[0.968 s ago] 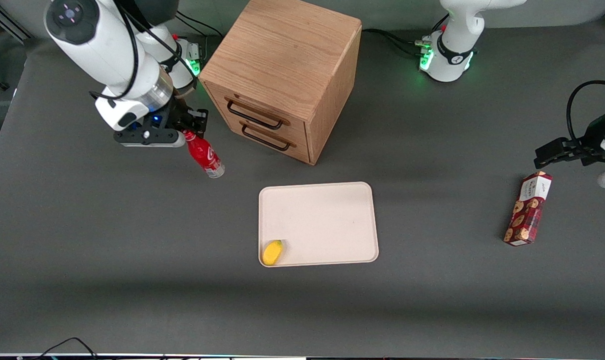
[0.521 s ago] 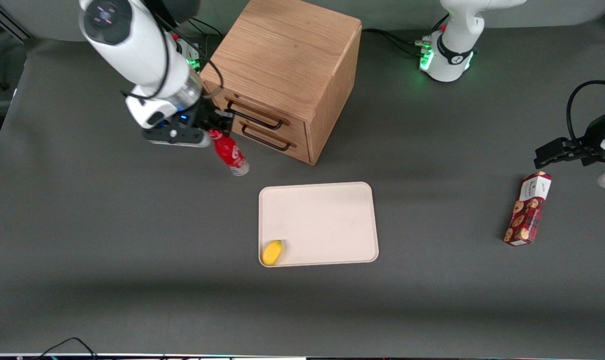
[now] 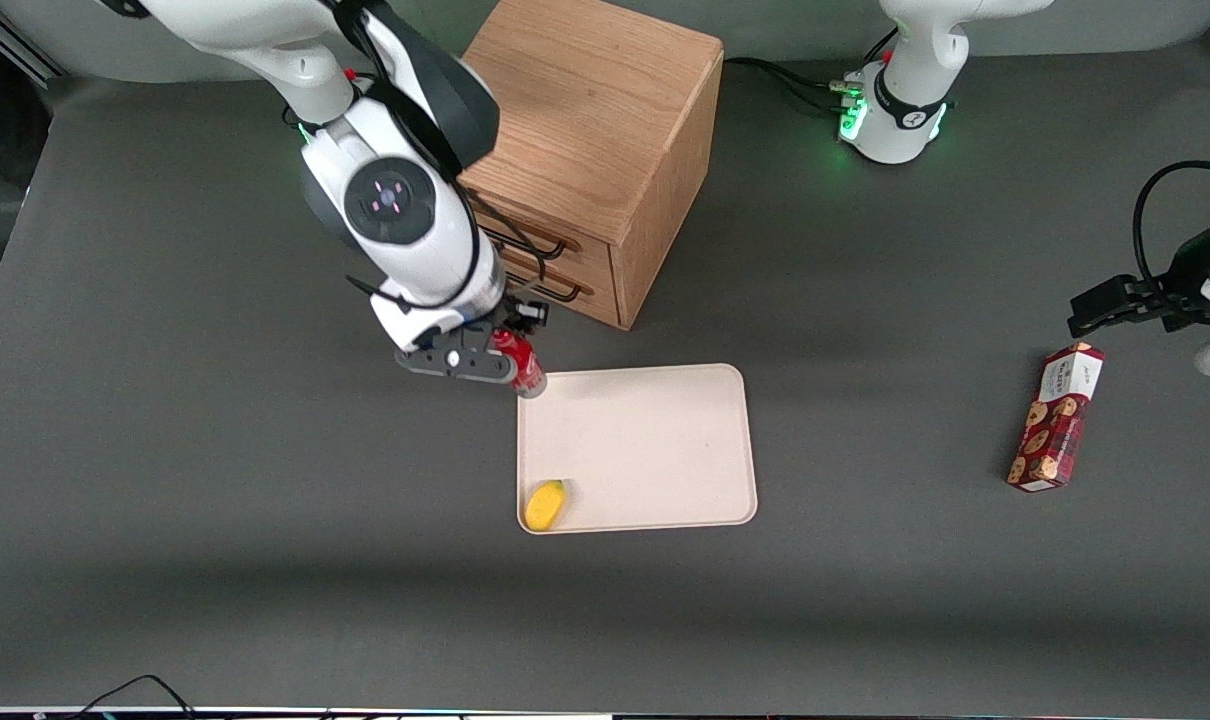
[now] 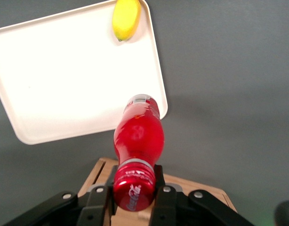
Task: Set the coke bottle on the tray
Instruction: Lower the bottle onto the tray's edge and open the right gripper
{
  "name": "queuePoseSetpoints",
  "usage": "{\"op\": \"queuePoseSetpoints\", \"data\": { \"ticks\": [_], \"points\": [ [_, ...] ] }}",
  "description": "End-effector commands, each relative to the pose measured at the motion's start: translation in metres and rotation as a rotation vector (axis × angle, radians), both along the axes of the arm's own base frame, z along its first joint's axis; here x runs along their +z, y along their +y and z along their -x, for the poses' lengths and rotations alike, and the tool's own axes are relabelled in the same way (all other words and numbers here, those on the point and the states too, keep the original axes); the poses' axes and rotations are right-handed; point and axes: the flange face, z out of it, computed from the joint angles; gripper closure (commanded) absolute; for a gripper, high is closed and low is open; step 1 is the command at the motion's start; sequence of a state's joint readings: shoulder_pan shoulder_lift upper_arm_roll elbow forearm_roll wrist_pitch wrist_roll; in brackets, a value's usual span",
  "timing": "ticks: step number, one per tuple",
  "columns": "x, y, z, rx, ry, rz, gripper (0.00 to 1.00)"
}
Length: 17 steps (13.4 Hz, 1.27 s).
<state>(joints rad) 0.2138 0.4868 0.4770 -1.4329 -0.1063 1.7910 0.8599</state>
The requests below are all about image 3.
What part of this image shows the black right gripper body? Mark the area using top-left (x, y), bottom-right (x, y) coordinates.
top-left (483, 296), bottom-right (550, 335)

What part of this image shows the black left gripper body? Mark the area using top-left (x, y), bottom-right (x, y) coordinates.
top-left (1161, 222), bottom-right (1210, 333)

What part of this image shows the red coke bottle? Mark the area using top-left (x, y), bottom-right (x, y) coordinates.
top-left (492, 327), bottom-right (549, 400)

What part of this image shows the beige plastic tray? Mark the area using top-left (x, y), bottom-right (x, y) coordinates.
top-left (517, 363), bottom-right (759, 535)

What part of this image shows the red cookie box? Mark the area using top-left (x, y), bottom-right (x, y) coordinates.
top-left (1006, 342), bottom-right (1106, 494)

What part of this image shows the yellow lemon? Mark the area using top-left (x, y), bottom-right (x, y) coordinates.
top-left (524, 480), bottom-right (568, 532)

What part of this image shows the wooden drawer cabinet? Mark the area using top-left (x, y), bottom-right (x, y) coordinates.
top-left (458, 0), bottom-right (725, 331)

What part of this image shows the black drawer handle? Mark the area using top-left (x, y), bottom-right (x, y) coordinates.
top-left (475, 205), bottom-right (570, 261)
top-left (503, 258), bottom-right (583, 304)

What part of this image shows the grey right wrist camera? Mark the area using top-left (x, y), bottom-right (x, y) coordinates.
top-left (394, 343), bottom-right (518, 387)

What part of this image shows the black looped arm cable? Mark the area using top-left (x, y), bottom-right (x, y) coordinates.
top-left (1133, 160), bottom-right (1210, 293)

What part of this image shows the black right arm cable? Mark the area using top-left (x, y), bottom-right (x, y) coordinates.
top-left (333, 0), bottom-right (552, 303)

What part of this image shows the black base power cable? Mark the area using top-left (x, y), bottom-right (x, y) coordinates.
top-left (723, 56), bottom-right (859, 113)

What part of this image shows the black cable at table edge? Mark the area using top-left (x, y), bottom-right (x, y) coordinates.
top-left (65, 674), bottom-right (198, 720)

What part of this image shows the aluminium frame rail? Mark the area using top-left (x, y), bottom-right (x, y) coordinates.
top-left (0, 0), bottom-right (66, 87)

